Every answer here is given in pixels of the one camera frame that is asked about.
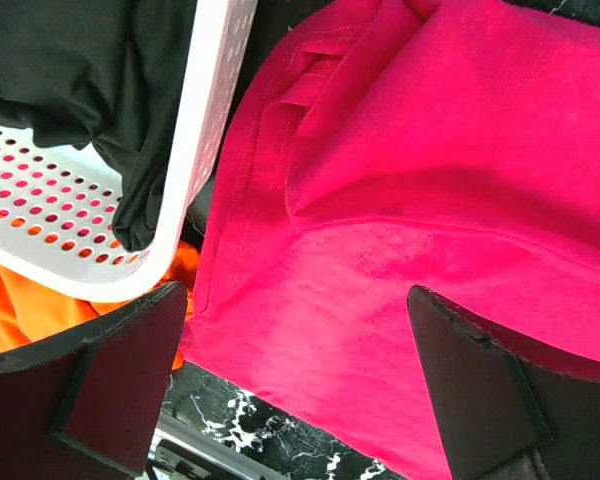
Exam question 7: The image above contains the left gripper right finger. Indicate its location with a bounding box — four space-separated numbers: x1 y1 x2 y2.
407 286 600 479

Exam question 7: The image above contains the magenta pink towel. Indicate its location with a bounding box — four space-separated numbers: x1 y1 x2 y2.
179 0 600 480

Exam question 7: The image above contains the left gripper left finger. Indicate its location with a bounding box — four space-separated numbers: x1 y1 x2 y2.
0 282 187 479

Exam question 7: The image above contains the white plastic laundry basket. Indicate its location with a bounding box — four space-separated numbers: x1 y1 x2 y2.
0 1 256 302

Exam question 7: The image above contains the black towel in basket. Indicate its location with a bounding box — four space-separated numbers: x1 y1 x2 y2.
0 0 196 252

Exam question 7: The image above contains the orange folded towel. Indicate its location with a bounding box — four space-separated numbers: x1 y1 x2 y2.
0 239 204 371

